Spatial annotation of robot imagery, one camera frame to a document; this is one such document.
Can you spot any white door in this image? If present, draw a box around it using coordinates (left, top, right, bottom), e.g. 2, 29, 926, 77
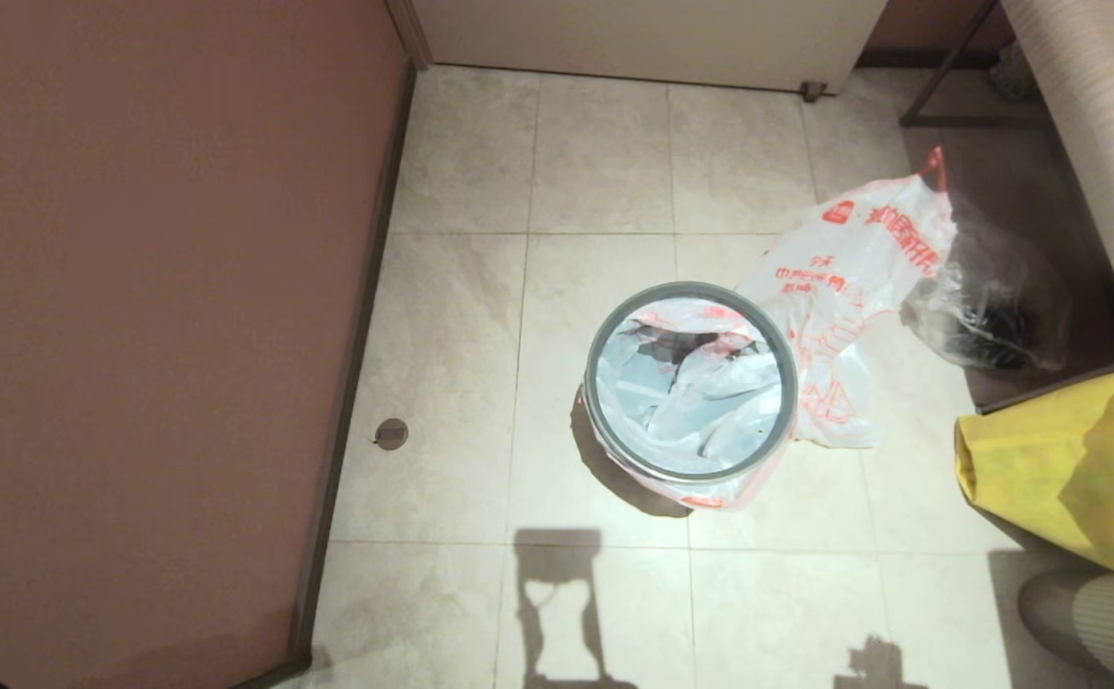
412, 0, 891, 95

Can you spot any yellow fabric bag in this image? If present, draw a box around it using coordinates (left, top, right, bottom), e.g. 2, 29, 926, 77
955, 367, 1114, 578

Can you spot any small woven basket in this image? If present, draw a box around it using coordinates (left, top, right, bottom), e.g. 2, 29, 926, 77
990, 43, 1036, 101

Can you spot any dark metal furniture frame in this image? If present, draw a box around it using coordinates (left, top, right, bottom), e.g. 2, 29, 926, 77
900, 0, 1046, 129

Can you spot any grey ribbed round object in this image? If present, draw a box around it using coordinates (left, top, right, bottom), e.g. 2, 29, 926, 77
1016, 572, 1114, 689

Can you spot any dark furniture frame bar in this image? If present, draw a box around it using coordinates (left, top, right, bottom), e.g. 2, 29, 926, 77
978, 349, 1114, 417

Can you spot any grey trash can ring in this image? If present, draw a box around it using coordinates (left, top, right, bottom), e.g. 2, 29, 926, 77
584, 281, 799, 484

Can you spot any beige striped upholstered seat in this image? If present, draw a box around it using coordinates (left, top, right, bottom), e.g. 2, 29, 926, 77
1002, 0, 1114, 347

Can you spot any clear bag with dark contents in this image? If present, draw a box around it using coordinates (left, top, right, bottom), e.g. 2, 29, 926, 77
902, 220, 1073, 372

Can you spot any white red-printed plastic bag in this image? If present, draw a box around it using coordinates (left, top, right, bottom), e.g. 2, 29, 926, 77
584, 297, 802, 510
737, 145, 958, 449

